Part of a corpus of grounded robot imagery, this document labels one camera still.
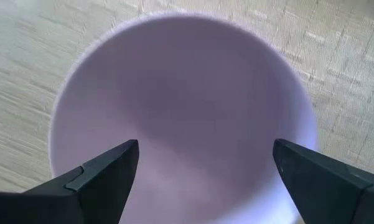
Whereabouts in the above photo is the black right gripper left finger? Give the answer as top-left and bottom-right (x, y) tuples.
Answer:
(0, 139), (140, 224)

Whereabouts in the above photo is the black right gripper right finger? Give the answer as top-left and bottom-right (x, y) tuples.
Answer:
(273, 138), (374, 224)

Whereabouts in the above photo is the lilac bowl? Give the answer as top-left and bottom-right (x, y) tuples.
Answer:
(48, 12), (319, 224)

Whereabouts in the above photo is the grey woven placemat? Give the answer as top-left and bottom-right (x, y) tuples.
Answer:
(0, 0), (374, 224)

